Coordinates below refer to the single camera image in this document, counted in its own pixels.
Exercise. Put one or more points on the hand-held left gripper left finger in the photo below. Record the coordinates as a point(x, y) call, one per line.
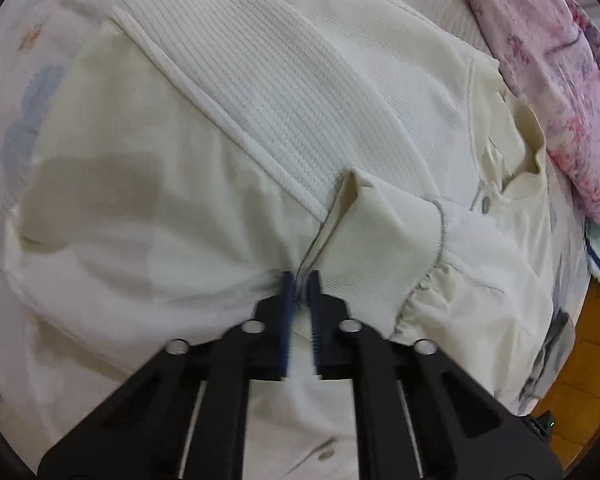
point(286, 325)

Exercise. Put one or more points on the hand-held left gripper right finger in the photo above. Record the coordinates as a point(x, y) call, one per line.
point(319, 330)

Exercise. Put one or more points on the white jacket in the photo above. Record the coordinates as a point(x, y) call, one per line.
point(180, 210)

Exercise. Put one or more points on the purple floral quilt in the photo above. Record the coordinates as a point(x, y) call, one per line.
point(545, 75)

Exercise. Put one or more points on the leaf print bed sheet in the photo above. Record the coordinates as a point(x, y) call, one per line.
point(25, 85)

